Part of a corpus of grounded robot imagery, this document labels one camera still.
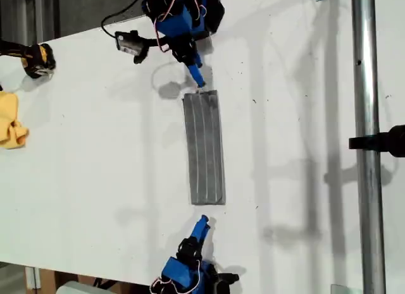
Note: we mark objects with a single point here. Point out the black camera stalk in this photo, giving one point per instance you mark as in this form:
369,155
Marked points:
156,40

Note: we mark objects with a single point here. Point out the black camera box with label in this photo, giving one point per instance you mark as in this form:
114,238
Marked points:
226,283

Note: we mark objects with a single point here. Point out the black clamp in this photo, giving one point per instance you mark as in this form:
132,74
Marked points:
379,142

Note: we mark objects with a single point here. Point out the black camera box white face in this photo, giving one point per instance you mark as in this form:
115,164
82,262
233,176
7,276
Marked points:
129,44

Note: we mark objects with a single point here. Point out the yellow cloth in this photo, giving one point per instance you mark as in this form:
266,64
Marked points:
9,123

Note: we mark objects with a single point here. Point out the white table leg bracket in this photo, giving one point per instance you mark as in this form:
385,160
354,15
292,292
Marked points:
32,278

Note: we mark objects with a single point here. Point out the steel post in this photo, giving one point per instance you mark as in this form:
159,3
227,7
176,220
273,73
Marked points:
367,85

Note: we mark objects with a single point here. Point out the black yellow power tool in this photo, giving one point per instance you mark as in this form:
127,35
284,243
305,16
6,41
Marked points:
38,60

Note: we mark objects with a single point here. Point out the grey striped towel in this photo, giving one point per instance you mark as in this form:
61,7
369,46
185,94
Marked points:
205,148

